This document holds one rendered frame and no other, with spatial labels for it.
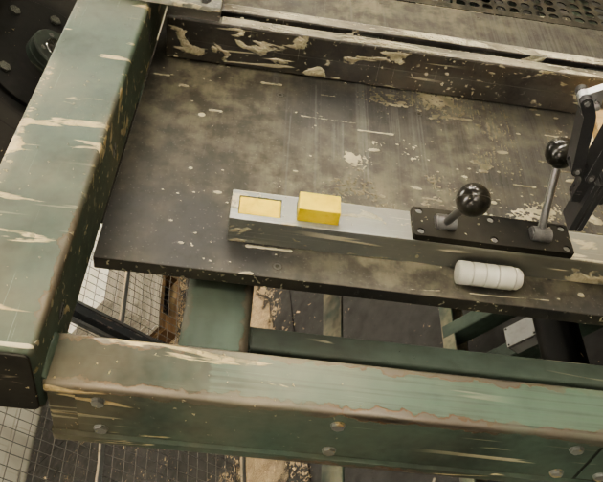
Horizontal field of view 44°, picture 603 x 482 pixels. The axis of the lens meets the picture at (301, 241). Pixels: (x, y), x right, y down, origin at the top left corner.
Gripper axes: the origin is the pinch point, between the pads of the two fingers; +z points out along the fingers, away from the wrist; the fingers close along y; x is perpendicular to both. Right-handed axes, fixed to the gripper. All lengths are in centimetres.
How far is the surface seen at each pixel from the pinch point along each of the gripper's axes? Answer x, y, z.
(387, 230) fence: 3.2, -19.1, 11.5
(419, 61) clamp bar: 38.5, -12.5, 9.9
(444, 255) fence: 2.0, -11.5, 13.6
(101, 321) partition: 138, -93, 226
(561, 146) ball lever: 8.6, -0.8, -0.1
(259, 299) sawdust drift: 206, -20, 283
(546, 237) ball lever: 3.6, 0.3, 9.9
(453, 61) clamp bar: 38.5, -7.5, 9.1
